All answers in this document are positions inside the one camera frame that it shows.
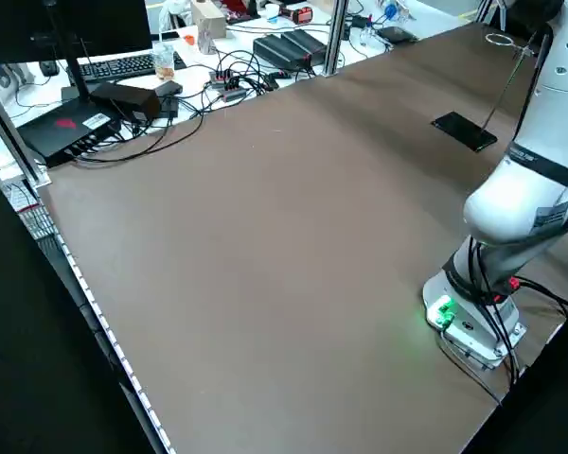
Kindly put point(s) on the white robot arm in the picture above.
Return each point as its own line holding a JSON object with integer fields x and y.
{"x": 563, "y": 94}

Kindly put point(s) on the grey usb hub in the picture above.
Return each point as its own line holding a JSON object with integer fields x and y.
{"x": 223, "y": 78}
{"x": 234, "y": 94}

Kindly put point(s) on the black power supply box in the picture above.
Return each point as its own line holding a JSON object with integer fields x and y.
{"x": 277, "y": 49}
{"x": 305, "y": 42}

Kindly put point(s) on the small black adapter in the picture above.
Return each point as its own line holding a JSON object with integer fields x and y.
{"x": 169, "y": 88}

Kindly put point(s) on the black power brick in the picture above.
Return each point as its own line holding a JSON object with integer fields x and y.
{"x": 128, "y": 99}

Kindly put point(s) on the clear plastic drink cup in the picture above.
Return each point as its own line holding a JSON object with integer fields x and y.
{"x": 163, "y": 61}

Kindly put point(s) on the small orange item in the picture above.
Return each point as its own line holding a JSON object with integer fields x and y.
{"x": 189, "y": 40}

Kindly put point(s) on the small clear bottle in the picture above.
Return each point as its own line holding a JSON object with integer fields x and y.
{"x": 367, "y": 33}

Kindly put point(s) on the brown cardboard box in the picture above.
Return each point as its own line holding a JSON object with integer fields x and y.
{"x": 208, "y": 28}

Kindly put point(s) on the red and black device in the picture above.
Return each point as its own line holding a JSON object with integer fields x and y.
{"x": 304, "y": 15}

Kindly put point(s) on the small white cup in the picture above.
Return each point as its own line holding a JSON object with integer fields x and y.
{"x": 272, "y": 13}

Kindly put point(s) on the black flat tray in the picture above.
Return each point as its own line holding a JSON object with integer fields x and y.
{"x": 396, "y": 35}

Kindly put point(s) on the black keyboard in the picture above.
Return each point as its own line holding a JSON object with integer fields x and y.
{"x": 118, "y": 66}

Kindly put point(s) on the blue and clear item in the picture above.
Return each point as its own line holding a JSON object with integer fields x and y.
{"x": 392, "y": 9}

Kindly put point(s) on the black computer box red logo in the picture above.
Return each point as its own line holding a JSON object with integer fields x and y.
{"x": 57, "y": 137}

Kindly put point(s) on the black computer monitor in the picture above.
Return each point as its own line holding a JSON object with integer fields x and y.
{"x": 99, "y": 23}

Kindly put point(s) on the black computer mouse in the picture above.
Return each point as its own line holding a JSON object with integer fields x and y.
{"x": 49, "y": 68}

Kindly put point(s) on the aluminium frame post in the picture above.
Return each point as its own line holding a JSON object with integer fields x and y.
{"x": 9, "y": 137}
{"x": 336, "y": 38}

